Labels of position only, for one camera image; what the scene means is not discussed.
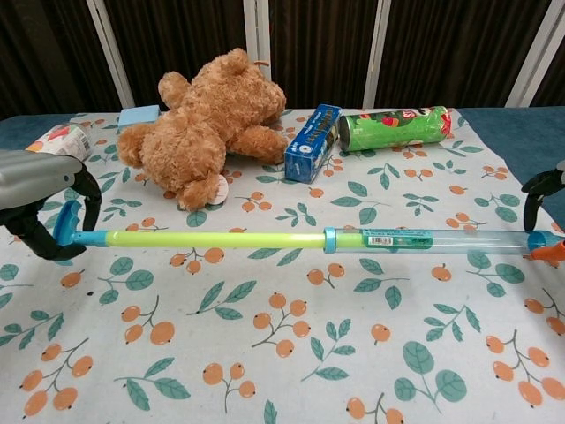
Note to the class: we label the clear plastic bottle with label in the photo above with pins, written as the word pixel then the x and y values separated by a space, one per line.
pixel 66 139

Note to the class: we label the leaf and berry print cloth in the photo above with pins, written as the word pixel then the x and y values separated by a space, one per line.
pixel 309 375

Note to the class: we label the teal table cover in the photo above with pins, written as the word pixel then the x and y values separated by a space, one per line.
pixel 507 141

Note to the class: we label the dark pleated curtain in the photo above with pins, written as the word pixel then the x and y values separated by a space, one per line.
pixel 185 31

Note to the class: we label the silver and black right robot hand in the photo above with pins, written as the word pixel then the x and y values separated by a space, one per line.
pixel 549 181

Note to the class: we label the green chips can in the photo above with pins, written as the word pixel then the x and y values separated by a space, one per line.
pixel 397 128

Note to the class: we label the white frame post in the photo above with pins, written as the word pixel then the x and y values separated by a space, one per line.
pixel 110 53
pixel 257 31
pixel 376 53
pixel 536 57

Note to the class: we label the light blue block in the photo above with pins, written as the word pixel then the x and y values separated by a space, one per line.
pixel 137 115

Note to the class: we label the blue and green water pump toy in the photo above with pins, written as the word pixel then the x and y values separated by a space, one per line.
pixel 220 239

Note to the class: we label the silver and black left robot hand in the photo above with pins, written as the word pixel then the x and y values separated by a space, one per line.
pixel 31 179

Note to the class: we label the brown teddy bear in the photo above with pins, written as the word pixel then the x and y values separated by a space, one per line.
pixel 198 132

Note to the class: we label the blue cardboard box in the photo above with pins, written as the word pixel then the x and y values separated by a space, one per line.
pixel 309 146

